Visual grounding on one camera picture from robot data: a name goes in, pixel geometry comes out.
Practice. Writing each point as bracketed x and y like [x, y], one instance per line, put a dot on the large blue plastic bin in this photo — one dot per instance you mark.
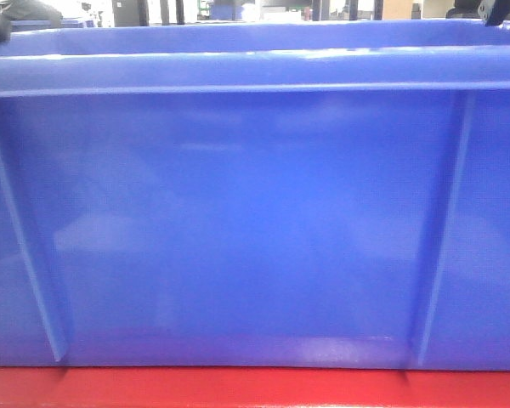
[327, 195]

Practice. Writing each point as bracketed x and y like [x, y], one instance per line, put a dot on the red cart surface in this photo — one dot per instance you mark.
[249, 387]

